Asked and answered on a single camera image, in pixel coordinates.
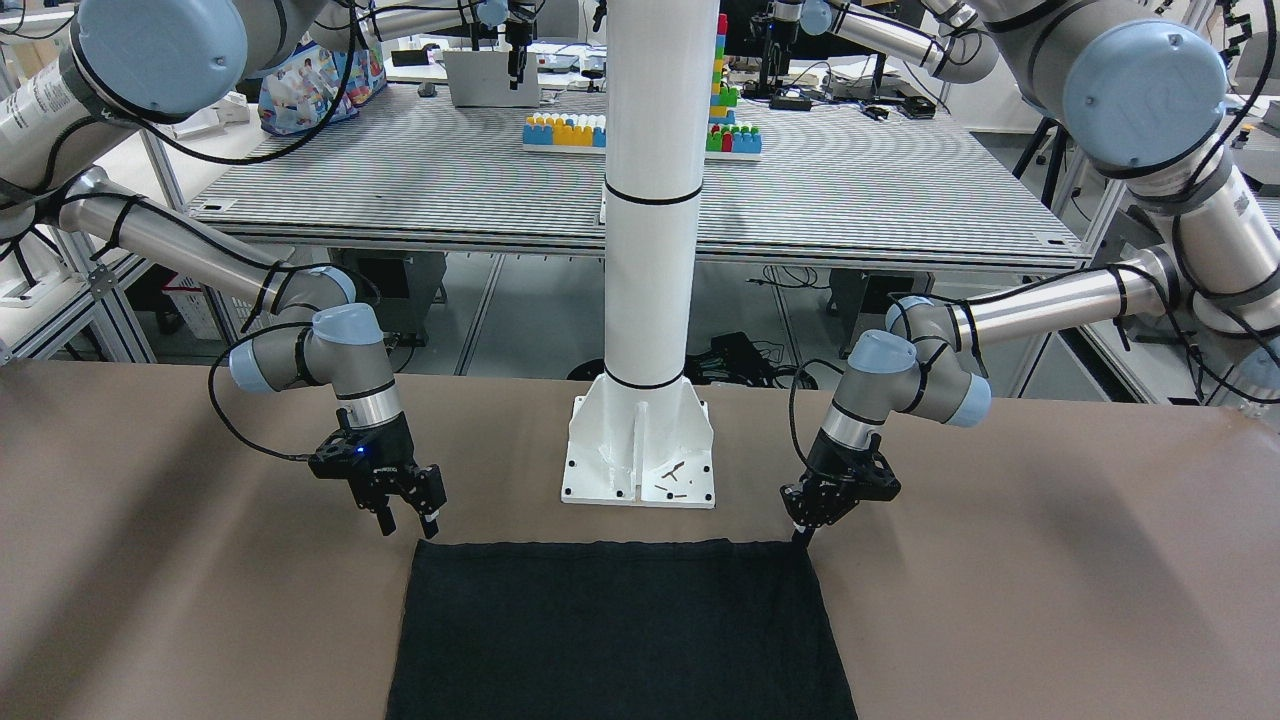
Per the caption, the white central robot column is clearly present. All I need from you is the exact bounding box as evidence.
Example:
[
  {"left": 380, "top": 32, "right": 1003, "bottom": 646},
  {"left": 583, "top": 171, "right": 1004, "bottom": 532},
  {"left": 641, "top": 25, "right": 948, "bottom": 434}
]
[{"left": 559, "top": 1, "right": 719, "bottom": 509}]

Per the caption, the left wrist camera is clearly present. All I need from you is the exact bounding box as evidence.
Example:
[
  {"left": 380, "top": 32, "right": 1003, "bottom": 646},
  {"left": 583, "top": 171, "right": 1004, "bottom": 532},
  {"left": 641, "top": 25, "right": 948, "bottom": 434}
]
[{"left": 852, "top": 454, "right": 902, "bottom": 502}]

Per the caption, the black graphic t-shirt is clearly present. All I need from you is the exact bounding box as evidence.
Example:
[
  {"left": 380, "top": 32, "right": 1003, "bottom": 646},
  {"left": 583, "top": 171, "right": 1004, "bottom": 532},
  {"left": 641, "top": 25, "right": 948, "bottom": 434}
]
[{"left": 385, "top": 539, "right": 858, "bottom": 719}]

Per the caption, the colourful toy block set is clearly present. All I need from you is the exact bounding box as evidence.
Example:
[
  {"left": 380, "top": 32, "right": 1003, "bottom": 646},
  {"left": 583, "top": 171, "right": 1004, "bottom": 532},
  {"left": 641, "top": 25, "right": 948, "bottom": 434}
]
[{"left": 522, "top": 12, "right": 763, "bottom": 159}]

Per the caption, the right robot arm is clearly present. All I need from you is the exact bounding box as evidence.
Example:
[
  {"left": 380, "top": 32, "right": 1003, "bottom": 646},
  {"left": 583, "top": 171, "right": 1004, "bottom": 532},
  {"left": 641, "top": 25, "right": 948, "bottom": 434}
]
[{"left": 3, "top": 1, "right": 447, "bottom": 538}]

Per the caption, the colourful printed bag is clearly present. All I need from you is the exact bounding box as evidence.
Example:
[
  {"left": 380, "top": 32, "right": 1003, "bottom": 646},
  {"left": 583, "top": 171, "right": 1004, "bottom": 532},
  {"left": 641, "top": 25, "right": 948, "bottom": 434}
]
[{"left": 259, "top": 42, "right": 387, "bottom": 137}]

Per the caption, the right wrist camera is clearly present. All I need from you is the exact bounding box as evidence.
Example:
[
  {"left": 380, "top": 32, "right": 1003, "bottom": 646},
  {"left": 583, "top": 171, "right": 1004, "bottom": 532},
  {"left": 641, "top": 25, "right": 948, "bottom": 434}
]
[{"left": 306, "top": 429, "right": 372, "bottom": 480}]

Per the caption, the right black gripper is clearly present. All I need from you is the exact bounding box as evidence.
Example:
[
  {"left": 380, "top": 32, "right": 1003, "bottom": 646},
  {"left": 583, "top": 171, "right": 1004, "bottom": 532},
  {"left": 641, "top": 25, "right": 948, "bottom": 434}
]
[{"left": 339, "top": 413, "right": 447, "bottom": 541}]

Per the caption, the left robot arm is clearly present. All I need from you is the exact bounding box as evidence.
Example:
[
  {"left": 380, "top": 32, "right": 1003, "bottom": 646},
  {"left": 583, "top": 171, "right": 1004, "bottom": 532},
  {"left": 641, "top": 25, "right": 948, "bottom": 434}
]
[{"left": 780, "top": 1, "right": 1277, "bottom": 546}]

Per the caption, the white plastic basket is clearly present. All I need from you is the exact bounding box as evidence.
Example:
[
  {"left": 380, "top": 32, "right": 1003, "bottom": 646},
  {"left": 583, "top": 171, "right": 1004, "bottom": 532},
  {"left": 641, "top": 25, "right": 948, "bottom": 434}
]
[{"left": 163, "top": 275, "right": 221, "bottom": 341}]

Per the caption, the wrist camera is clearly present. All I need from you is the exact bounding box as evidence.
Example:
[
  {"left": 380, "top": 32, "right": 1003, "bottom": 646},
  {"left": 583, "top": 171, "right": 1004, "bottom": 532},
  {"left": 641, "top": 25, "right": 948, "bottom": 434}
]
[
  {"left": 852, "top": 454, "right": 902, "bottom": 502},
  {"left": 306, "top": 429, "right": 372, "bottom": 480}
]

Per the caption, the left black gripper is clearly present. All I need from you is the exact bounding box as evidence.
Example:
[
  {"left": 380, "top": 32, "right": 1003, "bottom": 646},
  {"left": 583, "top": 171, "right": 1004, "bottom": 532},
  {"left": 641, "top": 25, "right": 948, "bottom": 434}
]
[{"left": 780, "top": 430, "right": 882, "bottom": 547}]

